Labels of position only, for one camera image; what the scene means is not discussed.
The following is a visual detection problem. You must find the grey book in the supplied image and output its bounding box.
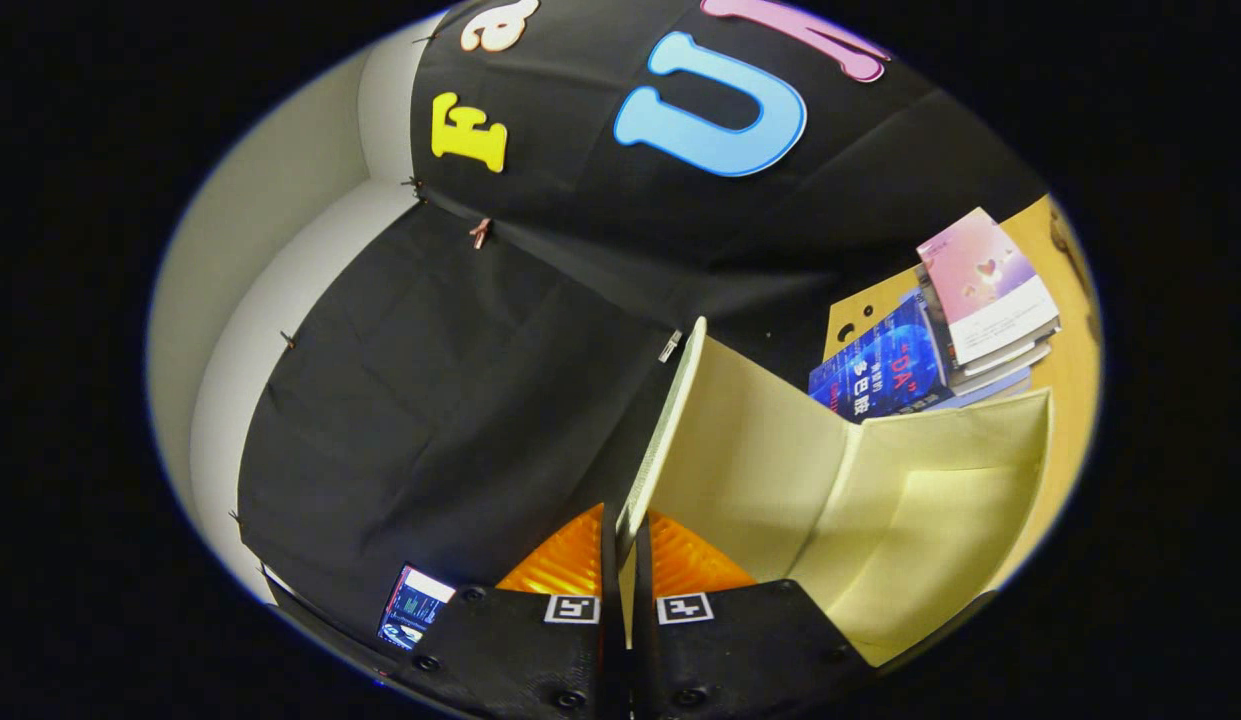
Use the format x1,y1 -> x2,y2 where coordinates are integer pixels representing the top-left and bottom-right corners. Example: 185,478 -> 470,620
940,325 -> 1063,393

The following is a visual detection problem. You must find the pale green fabric storage box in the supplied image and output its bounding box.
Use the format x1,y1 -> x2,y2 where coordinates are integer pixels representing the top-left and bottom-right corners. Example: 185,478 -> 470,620
615,317 -> 1053,668

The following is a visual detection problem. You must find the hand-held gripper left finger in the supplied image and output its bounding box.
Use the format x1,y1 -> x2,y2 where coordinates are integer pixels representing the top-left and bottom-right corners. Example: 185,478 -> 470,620
390,503 -> 626,720

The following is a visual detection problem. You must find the lit phone screen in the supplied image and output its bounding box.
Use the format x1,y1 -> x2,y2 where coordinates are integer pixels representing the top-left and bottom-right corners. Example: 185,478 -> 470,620
378,565 -> 457,651

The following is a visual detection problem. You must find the pink book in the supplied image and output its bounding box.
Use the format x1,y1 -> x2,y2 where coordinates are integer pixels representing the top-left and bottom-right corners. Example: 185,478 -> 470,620
917,208 -> 1061,366

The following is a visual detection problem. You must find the black backdrop cloth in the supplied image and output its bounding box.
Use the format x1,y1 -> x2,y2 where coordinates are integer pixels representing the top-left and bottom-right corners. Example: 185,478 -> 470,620
235,0 -> 1051,651

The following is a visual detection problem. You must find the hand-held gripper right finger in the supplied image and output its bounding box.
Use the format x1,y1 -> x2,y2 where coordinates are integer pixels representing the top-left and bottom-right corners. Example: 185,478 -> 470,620
630,510 -> 876,720

